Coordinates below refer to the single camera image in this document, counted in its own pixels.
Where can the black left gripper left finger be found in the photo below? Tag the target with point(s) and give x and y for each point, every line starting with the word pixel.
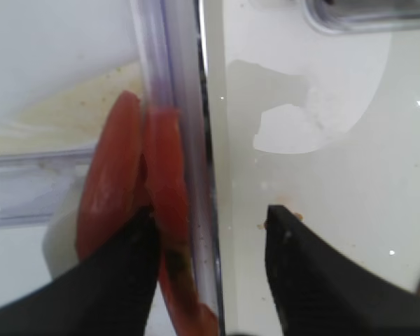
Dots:
pixel 109 293

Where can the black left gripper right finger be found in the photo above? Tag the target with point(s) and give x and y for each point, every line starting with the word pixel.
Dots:
pixel 318 291

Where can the red tomato slice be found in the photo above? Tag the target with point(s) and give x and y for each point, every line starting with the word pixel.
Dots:
pixel 110 195
pixel 165 183

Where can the pale cheese slice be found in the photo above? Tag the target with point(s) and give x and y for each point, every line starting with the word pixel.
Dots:
pixel 71 119

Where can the white left upper pusher block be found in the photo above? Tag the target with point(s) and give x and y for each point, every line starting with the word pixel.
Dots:
pixel 59 241

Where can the clear left upper slide track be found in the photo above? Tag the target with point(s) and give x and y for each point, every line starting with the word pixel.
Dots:
pixel 32 185

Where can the metal serving tray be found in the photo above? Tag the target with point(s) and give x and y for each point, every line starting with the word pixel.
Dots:
pixel 327 125

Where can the clear plastic salad container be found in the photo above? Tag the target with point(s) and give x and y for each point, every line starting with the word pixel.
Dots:
pixel 362 17

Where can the clear left long rail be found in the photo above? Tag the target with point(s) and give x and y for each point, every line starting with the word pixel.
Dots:
pixel 173 53

